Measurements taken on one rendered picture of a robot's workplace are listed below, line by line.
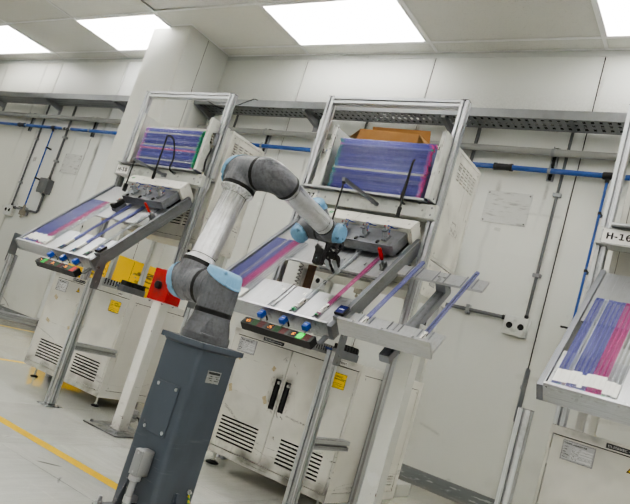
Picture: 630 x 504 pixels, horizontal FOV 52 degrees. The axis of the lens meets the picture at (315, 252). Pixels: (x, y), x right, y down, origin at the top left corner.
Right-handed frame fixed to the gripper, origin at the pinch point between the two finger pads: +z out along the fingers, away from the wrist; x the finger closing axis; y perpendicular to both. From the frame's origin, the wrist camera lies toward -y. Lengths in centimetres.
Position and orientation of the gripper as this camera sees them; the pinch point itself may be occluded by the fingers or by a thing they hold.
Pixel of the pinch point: (334, 272)
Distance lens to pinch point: 271.2
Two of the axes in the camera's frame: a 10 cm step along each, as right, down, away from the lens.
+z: 2.6, 7.7, 5.9
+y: 5.3, -6.2, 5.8
